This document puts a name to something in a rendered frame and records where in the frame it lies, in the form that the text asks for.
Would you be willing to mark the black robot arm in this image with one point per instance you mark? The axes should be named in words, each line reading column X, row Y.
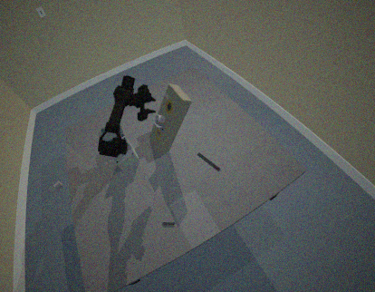
column 123, row 97

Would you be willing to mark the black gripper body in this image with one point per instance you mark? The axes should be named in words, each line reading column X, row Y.
column 143, row 114

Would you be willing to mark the white cylinder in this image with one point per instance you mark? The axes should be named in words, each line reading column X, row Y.
column 160, row 118

